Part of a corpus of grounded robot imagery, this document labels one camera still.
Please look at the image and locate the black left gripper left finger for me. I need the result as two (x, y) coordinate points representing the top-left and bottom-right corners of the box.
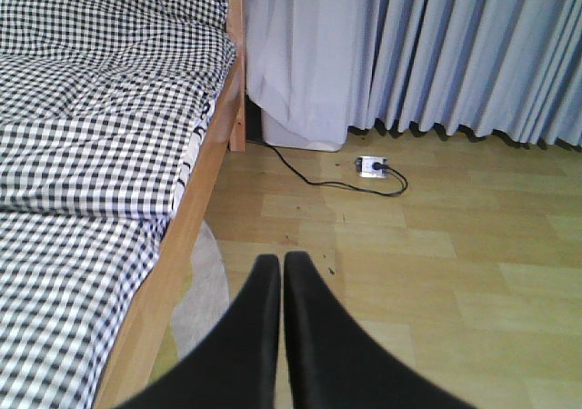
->
(120, 254), (281, 408)

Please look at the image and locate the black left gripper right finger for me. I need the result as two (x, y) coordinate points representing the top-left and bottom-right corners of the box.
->
(283, 251), (470, 408)

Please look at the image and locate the grey rug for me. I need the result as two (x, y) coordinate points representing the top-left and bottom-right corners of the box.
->
(171, 222), (230, 360)

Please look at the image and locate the white floor outlet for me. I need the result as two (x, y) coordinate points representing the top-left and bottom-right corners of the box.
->
(355, 155), (388, 178)

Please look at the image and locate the black white checkered bedding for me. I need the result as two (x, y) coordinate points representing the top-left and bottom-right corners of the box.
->
(1, 0), (236, 408)

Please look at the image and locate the white sheer curtain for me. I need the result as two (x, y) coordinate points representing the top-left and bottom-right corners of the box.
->
(246, 0), (384, 152)

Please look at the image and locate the grey pleated curtain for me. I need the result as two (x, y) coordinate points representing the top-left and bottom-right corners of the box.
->
(353, 0), (581, 146)

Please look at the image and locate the wooden bed frame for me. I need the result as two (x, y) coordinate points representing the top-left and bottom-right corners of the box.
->
(93, 0), (246, 408)

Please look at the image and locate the black outlet cord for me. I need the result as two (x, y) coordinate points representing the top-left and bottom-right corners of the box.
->
(247, 139), (409, 198)

